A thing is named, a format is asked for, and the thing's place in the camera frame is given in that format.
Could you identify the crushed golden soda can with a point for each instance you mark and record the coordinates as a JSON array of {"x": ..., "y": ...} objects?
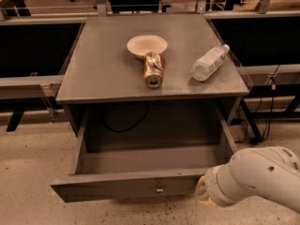
[{"x": 153, "y": 73}]

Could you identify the clear plastic water bottle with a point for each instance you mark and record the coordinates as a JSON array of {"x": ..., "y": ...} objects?
[{"x": 209, "y": 63}]

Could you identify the white paper bowl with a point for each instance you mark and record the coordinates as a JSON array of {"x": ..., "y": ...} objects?
[{"x": 140, "y": 46}]

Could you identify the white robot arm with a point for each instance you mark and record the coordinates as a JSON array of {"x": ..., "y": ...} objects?
[{"x": 270, "y": 172}]

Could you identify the grey top drawer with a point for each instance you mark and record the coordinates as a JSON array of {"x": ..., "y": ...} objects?
[{"x": 158, "y": 151}]

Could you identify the metal railing frame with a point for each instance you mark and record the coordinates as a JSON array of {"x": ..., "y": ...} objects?
[{"x": 23, "y": 69}]

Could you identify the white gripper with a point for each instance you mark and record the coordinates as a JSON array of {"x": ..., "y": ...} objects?
[{"x": 211, "y": 185}]

